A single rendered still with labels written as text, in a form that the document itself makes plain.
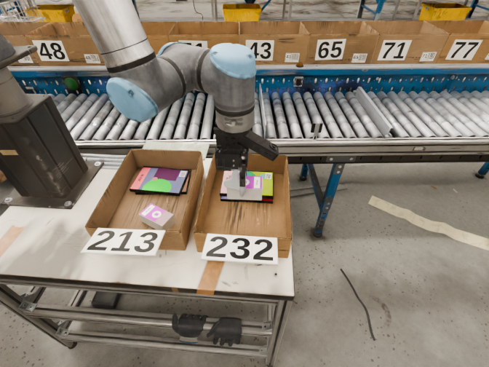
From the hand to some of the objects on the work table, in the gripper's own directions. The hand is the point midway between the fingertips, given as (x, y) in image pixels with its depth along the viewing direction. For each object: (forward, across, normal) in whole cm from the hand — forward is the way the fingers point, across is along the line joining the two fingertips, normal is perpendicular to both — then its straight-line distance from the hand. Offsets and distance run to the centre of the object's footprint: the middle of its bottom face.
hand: (244, 185), depth 78 cm
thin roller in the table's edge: (+20, -35, -65) cm, 77 cm away
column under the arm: (+18, -16, -74) cm, 78 cm away
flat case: (+16, -17, -33) cm, 41 cm away
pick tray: (+18, -8, -32) cm, 37 cm away
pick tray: (+18, -7, 0) cm, 20 cm away
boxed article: (+18, +1, -29) cm, 34 cm away
